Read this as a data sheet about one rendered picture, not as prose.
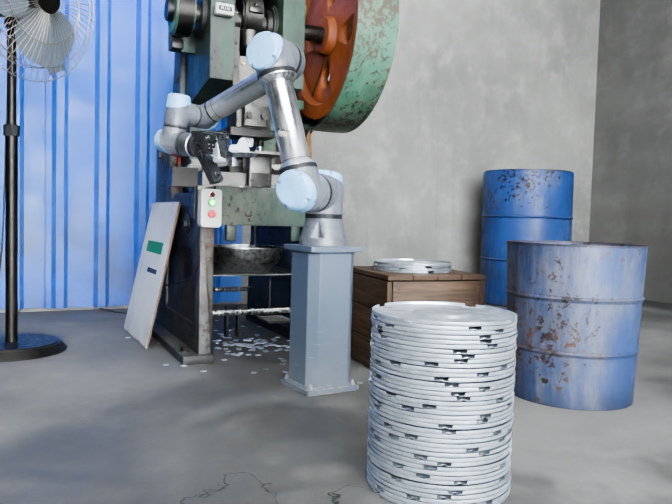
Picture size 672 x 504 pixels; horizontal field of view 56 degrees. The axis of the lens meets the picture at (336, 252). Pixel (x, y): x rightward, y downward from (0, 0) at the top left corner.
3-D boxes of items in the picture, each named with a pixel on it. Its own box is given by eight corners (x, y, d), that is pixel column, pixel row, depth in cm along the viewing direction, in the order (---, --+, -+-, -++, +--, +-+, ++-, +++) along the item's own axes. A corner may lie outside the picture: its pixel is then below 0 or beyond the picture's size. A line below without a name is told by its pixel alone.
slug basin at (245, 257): (297, 272, 260) (297, 248, 260) (215, 274, 245) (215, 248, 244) (267, 266, 290) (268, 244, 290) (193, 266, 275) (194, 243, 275)
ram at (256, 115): (274, 128, 257) (276, 54, 255) (238, 125, 250) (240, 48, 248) (260, 133, 272) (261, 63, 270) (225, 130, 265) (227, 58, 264)
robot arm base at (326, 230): (356, 246, 199) (356, 214, 198) (313, 246, 191) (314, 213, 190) (331, 244, 211) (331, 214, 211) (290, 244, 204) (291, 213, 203)
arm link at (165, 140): (153, 124, 208) (150, 150, 209) (178, 128, 202) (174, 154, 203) (171, 128, 215) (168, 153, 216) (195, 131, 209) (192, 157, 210)
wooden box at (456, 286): (481, 371, 229) (485, 274, 227) (384, 377, 216) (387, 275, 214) (429, 349, 266) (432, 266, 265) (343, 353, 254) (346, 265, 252)
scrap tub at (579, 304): (671, 404, 194) (680, 246, 191) (570, 420, 175) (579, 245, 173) (565, 372, 232) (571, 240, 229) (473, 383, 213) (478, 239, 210)
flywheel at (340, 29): (384, -84, 269) (317, 31, 328) (341, -96, 260) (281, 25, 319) (421, 56, 244) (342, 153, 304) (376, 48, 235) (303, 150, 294)
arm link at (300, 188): (336, 206, 192) (297, 35, 196) (313, 205, 178) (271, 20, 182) (302, 217, 197) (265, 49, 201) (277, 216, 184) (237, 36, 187)
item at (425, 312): (535, 314, 134) (535, 310, 134) (485, 332, 110) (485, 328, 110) (412, 301, 150) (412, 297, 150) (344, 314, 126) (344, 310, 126)
